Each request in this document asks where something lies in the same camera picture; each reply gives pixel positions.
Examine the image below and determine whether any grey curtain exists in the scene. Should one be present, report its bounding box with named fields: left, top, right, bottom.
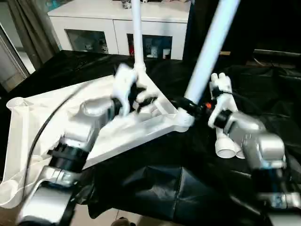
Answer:
left=6, top=0, right=61, bottom=70

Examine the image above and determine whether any white cabinet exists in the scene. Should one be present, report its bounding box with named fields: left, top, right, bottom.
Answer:
left=47, top=0, right=191, bottom=61

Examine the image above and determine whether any white plastic table top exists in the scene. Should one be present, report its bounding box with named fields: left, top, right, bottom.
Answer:
left=0, top=71, right=195, bottom=209

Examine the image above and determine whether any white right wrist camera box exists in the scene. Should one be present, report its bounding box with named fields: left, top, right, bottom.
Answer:
left=207, top=72, right=234, bottom=129

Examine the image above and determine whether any black mat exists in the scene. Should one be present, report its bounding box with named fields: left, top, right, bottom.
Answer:
left=0, top=49, right=301, bottom=226

